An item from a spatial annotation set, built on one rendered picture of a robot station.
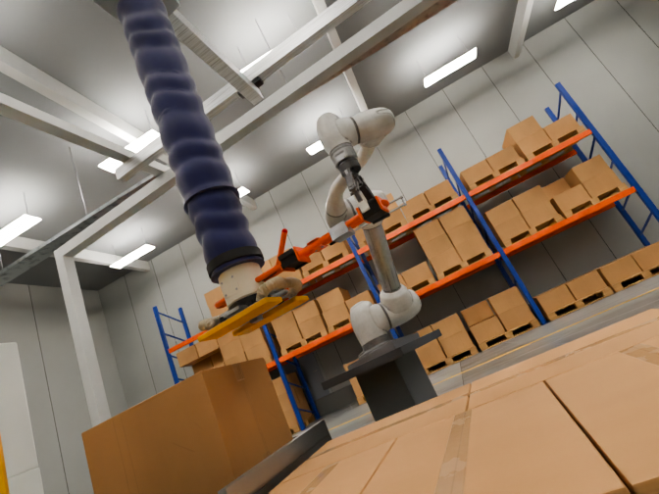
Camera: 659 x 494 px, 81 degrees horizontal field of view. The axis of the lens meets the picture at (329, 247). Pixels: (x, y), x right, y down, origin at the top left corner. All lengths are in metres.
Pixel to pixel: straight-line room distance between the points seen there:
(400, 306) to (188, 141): 1.29
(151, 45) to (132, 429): 1.63
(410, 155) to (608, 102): 4.62
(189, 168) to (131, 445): 1.04
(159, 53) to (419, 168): 8.98
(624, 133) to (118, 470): 11.04
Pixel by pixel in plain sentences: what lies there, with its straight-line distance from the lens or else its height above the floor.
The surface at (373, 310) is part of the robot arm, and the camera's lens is 2.10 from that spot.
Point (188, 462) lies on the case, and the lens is 1.52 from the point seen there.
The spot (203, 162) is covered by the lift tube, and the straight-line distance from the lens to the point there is 1.70.
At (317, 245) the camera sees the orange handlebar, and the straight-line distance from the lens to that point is 1.36.
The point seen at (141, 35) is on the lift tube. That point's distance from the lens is 2.21.
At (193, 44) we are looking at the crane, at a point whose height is 2.95.
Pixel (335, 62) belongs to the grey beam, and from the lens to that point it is 3.71.
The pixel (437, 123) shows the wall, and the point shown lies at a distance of 11.03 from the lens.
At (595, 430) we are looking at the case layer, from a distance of 0.70.
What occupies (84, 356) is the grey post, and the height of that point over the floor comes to 1.94.
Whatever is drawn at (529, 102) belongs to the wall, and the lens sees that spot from 11.33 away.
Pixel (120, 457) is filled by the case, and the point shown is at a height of 0.81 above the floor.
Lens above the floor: 0.76
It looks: 17 degrees up
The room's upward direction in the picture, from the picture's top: 25 degrees counter-clockwise
